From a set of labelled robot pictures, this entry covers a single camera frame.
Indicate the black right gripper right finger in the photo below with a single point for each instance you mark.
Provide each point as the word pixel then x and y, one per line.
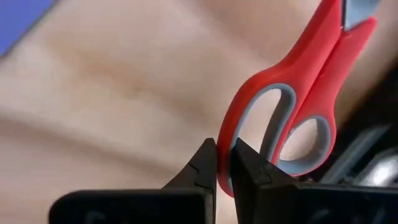
pixel 280 202

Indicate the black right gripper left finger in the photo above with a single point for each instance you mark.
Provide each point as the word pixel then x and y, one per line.
pixel 174 205

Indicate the red scissors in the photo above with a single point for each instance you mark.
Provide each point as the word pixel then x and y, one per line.
pixel 311 62

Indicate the purple sticky note pad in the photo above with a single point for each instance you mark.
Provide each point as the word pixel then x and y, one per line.
pixel 15 18

